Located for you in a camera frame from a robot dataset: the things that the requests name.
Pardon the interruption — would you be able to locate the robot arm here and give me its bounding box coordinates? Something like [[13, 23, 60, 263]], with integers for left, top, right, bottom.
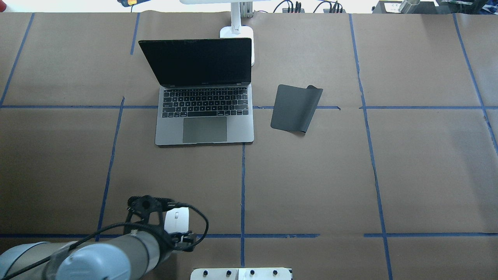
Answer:
[[1, 195, 198, 280]]

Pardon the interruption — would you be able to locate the grey laptop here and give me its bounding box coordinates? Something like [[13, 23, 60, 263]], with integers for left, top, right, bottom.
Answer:
[[139, 38, 255, 146]]

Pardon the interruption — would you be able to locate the white computer mouse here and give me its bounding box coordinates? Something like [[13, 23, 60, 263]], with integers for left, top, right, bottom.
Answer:
[[164, 207, 189, 234]]

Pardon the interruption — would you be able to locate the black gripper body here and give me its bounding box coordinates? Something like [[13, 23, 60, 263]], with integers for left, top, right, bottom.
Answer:
[[126, 195, 196, 252]]

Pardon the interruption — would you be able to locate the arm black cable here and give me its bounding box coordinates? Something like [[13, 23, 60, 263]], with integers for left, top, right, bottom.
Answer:
[[0, 200, 209, 280]]

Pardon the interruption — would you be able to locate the black mouse pad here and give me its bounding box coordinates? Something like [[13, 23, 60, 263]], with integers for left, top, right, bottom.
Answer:
[[270, 84, 323, 133]]

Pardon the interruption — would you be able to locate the white mounting pillar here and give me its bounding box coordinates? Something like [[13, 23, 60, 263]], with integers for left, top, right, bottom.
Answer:
[[190, 267, 293, 280]]

